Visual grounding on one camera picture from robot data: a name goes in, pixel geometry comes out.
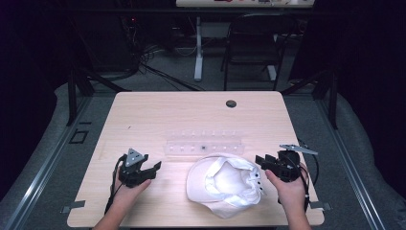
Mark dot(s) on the grey metal bracket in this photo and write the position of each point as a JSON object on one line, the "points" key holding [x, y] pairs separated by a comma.
{"points": [[320, 206], [74, 206]]}

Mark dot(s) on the person's right hand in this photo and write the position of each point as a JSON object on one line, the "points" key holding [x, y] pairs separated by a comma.
{"points": [[288, 191]]}

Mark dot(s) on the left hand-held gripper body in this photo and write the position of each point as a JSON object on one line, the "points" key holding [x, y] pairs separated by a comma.
{"points": [[132, 169]]}

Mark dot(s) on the black metal stand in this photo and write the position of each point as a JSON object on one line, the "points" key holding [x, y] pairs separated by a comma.
{"points": [[325, 92], [76, 92]]}

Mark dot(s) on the white cap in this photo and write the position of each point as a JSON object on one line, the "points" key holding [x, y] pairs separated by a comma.
{"points": [[223, 185]]}

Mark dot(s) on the aluminium floor rail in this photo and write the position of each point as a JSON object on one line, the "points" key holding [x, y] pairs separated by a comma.
{"points": [[44, 163], [351, 166]]}

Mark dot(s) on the black chair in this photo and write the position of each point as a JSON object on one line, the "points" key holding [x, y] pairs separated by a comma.
{"points": [[252, 48]]}

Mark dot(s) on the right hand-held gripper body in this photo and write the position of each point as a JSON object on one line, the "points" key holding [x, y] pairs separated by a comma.
{"points": [[287, 167]]}

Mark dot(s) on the white desk leg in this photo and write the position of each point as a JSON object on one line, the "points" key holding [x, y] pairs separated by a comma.
{"points": [[198, 51]]}

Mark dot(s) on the person's left hand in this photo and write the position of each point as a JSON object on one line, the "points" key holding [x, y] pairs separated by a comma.
{"points": [[129, 191]]}

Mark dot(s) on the clear acrylic rack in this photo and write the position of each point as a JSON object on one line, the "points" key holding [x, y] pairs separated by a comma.
{"points": [[204, 145]]}

